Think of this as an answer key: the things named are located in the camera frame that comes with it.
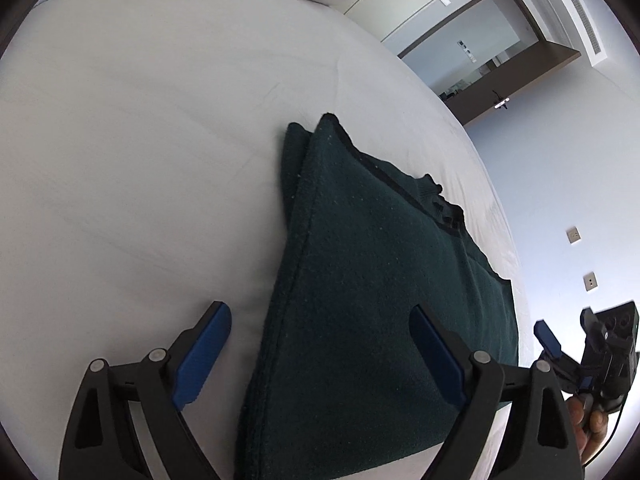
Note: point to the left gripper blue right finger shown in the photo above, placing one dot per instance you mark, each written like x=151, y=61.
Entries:
x=444, y=353

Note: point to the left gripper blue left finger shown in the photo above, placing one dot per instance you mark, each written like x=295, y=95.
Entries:
x=195, y=351

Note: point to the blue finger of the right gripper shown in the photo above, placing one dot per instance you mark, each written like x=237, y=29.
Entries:
x=595, y=330
x=550, y=344

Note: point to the dark green knit sweater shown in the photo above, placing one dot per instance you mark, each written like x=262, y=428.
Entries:
x=339, y=386

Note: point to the person right hand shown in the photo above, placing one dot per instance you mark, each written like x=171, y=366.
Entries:
x=590, y=429

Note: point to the white bed mattress sheet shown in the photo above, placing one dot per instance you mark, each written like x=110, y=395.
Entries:
x=140, y=153

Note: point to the dark brown door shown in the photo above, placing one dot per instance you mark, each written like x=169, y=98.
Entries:
x=509, y=78

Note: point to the ceiling air vent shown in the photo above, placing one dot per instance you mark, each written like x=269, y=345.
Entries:
x=590, y=32

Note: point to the metal door handle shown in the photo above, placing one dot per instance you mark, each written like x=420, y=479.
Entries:
x=501, y=102

